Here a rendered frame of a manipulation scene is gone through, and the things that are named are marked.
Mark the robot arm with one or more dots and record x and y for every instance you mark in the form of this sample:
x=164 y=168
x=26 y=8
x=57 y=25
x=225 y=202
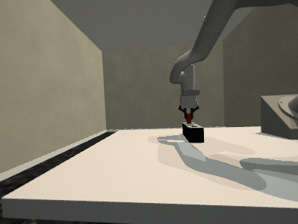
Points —
x=218 y=15

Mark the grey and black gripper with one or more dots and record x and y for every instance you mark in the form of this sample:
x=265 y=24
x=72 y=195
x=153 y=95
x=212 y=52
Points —
x=188 y=101

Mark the beige block with square holes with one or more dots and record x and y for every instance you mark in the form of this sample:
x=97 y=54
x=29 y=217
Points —
x=193 y=132

